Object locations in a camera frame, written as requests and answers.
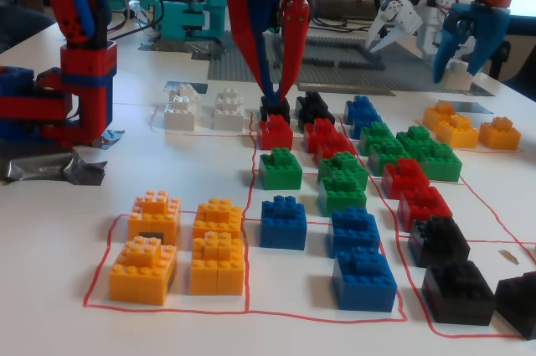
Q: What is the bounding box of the black lego block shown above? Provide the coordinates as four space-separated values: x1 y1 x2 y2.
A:
420 260 495 327
296 90 326 116
494 271 536 340
258 103 291 123
299 104 336 130
408 215 471 268

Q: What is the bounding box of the grey lego baseplate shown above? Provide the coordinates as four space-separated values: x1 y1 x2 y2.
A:
208 31 481 93

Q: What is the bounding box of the grey duct tape strip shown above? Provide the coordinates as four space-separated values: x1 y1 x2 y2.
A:
296 81 394 96

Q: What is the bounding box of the thin red white cable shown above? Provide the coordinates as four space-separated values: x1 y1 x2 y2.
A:
106 0 162 43

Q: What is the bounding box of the green lego block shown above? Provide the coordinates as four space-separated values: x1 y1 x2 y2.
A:
416 142 463 183
317 175 369 218
317 151 369 183
395 125 436 152
258 147 303 192
367 137 410 177
358 121 399 152

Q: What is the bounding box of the blue lego block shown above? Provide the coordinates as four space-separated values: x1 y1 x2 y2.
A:
343 95 374 112
259 195 307 251
327 206 381 259
346 106 383 139
332 245 398 312

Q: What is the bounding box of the white lego block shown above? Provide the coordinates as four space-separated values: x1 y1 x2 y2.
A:
168 84 201 106
216 87 245 102
443 60 472 90
163 101 197 131
212 98 246 131

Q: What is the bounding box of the grey duct tape patch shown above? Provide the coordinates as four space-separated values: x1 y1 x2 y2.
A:
137 36 229 62

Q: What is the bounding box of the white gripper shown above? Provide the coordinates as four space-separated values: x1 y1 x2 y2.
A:
364 0 423 55

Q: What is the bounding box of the crumpled grey duct tape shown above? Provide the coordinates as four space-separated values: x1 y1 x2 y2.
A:
0 127 126 188

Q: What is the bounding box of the black chair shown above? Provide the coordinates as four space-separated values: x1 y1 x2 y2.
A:
500 39 536 101

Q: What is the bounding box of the person in dark clothes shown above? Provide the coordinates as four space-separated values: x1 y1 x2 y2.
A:
0 0 58 54

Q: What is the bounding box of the yellow lego block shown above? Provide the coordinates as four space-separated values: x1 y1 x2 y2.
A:
193 197 244 240
107 235 178 306
421 101 457 132
127 189 183 246
478 116 523 151
189 230 246 297
435 115 480 149

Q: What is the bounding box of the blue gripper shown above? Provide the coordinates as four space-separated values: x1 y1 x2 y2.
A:
433 3 511 84

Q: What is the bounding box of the black cable bundle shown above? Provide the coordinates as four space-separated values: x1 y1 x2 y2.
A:
312 16 378 33

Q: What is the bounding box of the red lego block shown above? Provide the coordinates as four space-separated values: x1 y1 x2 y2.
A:
396 185 453 232
256 114 294 151
379 157 430 200
313 132 358 164
303 117 340 154

